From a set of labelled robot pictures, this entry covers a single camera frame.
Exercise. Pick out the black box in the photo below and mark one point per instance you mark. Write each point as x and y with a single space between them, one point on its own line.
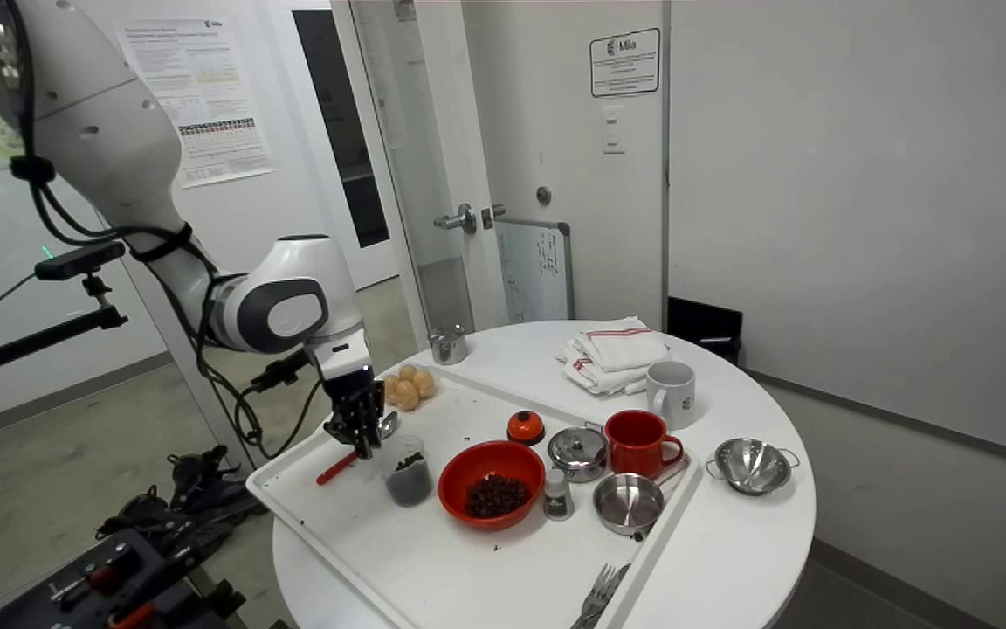
704 327

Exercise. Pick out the white text wall poster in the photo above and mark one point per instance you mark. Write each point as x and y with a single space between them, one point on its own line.
208 91

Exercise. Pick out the red mug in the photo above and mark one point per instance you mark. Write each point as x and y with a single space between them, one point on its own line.
637 441

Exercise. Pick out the glass panel door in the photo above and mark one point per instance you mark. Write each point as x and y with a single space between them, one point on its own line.
410 175

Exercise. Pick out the red bowl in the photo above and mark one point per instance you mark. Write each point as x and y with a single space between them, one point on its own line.
490 460

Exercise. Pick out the small metal cup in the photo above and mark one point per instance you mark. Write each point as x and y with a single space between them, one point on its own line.
579 453

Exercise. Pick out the small whiteboard with drawings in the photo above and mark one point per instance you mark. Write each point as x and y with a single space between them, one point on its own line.
533 268

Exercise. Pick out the white plastic tray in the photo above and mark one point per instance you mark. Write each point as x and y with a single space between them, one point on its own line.
410 559

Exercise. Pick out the small glass shaker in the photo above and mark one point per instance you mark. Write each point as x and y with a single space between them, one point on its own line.
558 494

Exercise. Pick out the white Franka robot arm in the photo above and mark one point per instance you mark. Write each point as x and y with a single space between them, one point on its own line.
86 107

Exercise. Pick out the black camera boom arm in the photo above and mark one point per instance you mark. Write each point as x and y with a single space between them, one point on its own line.
36 338

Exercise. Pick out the white light switch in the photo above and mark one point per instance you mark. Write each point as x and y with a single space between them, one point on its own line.
612 130

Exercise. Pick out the black tool cart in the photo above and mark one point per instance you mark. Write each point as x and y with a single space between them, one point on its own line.
97 582

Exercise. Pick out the white printed wall sign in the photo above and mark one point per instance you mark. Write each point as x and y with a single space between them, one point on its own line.
627 60

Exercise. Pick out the white mug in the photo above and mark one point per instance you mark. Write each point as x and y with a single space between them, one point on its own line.
668 389

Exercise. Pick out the white cloth with red stripes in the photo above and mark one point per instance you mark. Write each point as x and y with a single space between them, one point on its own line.
612 349

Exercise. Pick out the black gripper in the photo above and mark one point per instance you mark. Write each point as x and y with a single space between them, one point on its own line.
353 406

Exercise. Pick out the plain steel bowl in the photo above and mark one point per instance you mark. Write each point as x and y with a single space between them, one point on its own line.
627 503

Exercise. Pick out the tan egg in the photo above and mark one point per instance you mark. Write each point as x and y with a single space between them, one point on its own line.
410 401
415 371
396 389
427 385

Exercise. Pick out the black camera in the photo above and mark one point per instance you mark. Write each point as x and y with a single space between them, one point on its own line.
79 260

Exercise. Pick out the dark beans pile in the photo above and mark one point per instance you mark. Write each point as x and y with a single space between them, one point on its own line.
499 498

